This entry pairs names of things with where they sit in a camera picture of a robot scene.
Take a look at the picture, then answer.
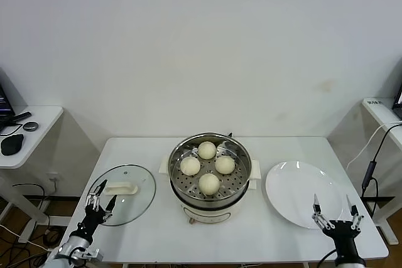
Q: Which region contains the white round plate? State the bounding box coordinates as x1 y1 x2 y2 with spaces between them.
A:
265 160 344 230

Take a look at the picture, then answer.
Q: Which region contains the white floor cable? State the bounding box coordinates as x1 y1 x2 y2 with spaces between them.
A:
0 223 58 254

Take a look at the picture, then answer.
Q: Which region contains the black computer mouse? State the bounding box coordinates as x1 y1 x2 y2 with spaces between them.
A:
0 134 25 156

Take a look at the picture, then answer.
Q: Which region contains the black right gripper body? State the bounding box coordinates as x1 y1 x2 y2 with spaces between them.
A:
322 221 359 258

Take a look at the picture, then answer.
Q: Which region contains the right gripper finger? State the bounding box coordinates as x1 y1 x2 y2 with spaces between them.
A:
312 193 334 233
346 194 364 230

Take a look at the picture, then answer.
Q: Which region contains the black laptop with lit screen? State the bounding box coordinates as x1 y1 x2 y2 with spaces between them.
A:
0 68 17 131

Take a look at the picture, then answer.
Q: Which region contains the white side table with mouse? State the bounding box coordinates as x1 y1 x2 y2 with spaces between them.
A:
0 105 64 244

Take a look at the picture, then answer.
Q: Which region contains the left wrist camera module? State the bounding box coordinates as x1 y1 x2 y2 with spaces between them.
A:
69 247 104 262

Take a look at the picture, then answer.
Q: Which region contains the stainless steel steamer basket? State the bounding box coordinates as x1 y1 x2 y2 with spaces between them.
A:
168 132 253 208

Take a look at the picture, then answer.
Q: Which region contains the white side table with label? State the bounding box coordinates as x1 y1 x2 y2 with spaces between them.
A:
363 97 402 245

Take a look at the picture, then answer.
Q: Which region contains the dark laptop screen edge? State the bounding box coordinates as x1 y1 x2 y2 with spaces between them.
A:
392 82 402 114

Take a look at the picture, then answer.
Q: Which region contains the black looped floor cable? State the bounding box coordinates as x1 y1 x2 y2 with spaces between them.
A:
12 183 53 201

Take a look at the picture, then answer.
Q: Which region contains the cream electric cooker pot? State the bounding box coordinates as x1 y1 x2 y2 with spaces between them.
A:
159 153 262 225

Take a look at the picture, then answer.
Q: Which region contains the black remote stick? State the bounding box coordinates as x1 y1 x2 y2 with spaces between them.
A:
11 111 32 122

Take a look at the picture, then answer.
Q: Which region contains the white hanging cable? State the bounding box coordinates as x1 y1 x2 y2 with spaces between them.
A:
346 121 402 171

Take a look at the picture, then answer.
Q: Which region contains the black floor cable bundle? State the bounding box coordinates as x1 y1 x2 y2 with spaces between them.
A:
0 227 63 268

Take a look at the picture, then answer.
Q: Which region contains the glass lid with cream handle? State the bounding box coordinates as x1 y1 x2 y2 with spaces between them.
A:
85 163 157 227

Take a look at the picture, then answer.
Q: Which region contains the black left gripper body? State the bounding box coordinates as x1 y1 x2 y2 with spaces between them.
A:
82 203 106 234

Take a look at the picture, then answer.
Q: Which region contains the thin black desk cable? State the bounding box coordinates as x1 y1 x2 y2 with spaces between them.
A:
0 122 23 137

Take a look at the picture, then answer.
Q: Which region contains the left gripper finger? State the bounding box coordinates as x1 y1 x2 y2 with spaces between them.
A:
86 180 109 211
100 195 118 221

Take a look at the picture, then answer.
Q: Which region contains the white wall outlet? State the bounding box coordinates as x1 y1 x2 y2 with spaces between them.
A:
46 172 62 193

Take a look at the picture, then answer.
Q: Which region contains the white steamed baozi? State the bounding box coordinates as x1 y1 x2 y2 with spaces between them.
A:
197 141 217 160
198 173 220 196
180 156 201 176
214 156 236 175

